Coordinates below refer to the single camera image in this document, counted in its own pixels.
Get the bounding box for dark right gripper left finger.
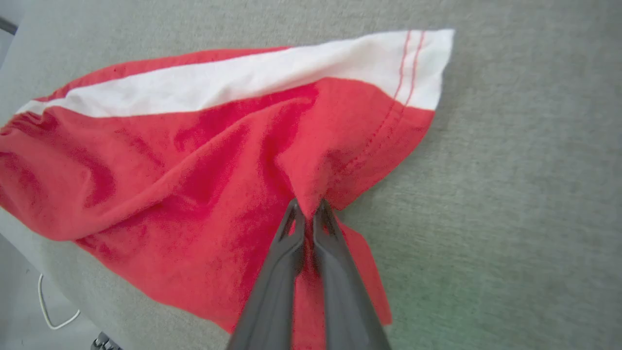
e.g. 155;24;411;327
227;198;307;350

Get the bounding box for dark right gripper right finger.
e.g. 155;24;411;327
311;198;392;350

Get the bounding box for red white basketball shorts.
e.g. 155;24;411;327
0;28;456;350

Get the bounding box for grey-green fabric sofa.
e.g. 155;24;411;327
0;0;622;350

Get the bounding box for thin white floor cable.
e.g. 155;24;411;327
38;273;81;331

